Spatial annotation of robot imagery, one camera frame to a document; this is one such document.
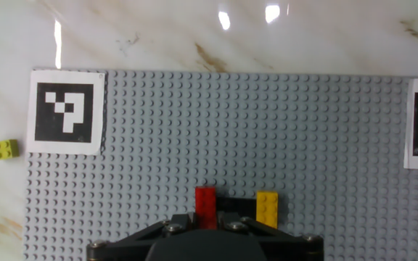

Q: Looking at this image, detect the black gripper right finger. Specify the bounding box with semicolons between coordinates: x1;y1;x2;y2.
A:
218;211;325;261

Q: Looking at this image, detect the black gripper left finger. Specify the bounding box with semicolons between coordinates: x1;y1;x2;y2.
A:
86;212;195;261

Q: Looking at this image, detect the yellow Lego brick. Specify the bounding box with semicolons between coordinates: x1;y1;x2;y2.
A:
255;190;279;230

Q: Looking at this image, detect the black Lego brick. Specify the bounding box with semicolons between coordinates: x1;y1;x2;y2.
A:
216;196;258;220

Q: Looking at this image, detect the red Lego brick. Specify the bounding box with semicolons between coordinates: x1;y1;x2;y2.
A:
194;186;218;230

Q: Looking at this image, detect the grey Lego baseplate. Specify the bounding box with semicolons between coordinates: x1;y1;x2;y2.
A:
22;68;418;261

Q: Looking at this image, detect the small lime Lego brick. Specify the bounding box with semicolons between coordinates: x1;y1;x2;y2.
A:
0;138;20;162

